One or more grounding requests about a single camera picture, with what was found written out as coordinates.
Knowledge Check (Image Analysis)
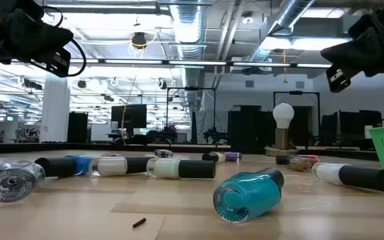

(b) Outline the gray curtain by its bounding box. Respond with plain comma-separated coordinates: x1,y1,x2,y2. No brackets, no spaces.
197,109,229,144

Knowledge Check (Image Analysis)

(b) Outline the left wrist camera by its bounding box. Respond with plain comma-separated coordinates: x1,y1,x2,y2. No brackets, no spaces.
31,49,72,78

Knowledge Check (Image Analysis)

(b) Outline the purple glitter nail polish bottle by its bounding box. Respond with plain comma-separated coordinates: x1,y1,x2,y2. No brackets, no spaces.
224,151,243,163

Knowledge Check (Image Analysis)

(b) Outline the ribbed silver ceiling duct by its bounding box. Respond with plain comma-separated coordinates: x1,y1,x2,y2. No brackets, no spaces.
169,0,207,113

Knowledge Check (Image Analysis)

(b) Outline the ceiling device with yellow cable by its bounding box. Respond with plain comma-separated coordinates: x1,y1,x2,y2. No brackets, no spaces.
129,29,159,51

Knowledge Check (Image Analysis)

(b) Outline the white bulb on wooden base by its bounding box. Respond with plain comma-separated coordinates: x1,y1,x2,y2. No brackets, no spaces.
264,102,299,157

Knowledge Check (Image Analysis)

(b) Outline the long ceiling light strip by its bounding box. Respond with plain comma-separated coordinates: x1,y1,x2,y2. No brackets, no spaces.
0,58,333,70

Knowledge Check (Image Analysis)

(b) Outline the smooth silver ceiling duct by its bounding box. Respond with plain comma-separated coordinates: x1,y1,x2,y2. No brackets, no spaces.
245,0,316,64

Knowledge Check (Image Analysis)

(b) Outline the yellow hanging cord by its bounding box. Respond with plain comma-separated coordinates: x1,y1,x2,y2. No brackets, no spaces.
281,49,289,84

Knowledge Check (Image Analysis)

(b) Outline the tan nail polish bottle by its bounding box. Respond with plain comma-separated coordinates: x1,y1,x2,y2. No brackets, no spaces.
275,155,315,173

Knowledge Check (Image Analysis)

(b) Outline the black aluminium table frame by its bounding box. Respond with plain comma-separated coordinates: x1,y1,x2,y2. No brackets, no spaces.
0,142,379,161

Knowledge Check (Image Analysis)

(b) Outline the white nail polish bottle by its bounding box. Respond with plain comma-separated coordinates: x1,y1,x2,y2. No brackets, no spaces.
90,155,155,177
311,162,384,193

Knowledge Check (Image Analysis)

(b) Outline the pale yellow nail polish bottle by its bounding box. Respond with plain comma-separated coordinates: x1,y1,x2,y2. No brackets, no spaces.
201,152,227,164

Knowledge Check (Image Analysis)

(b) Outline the teal nail polish bottle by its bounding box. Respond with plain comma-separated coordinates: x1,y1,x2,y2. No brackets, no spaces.
213,167,285,223

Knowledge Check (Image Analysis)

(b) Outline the small clear nail polish bottle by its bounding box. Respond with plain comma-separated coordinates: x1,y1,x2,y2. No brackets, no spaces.
154,149,174,159

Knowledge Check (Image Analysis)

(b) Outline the white pillar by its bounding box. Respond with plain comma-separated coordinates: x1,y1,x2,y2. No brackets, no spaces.
40,71,71,143

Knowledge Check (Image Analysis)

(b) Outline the clear silver nail polish bottle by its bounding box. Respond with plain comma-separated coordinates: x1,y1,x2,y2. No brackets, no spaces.
0,161,46,203

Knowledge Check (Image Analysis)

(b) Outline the black frame stand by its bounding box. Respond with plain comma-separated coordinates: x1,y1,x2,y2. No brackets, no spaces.
166,86,217,145
273,90,321,146

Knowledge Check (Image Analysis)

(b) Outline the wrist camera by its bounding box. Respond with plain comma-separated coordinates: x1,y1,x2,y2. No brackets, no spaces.
31,49,72,78
326,65,355,93

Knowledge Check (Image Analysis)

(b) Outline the pale green nail polish bottle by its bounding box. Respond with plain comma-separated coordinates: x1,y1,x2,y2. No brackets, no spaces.
146,157,217,179

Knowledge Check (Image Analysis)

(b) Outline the blue nail polish bottle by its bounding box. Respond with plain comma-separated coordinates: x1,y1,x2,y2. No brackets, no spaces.
34,155,93,178

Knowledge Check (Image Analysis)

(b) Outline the red nail polish bottle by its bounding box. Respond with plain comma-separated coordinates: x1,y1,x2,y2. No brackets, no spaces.
293,154,321,165

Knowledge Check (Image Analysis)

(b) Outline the black cabinet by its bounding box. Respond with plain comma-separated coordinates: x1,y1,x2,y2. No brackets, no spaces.
67,111,89,143

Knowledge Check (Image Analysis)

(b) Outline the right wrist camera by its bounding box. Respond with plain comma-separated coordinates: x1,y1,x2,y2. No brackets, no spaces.
326,65,355,93

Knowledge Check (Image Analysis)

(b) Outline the dark partition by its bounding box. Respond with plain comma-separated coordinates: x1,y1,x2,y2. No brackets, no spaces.
227,105,276,149

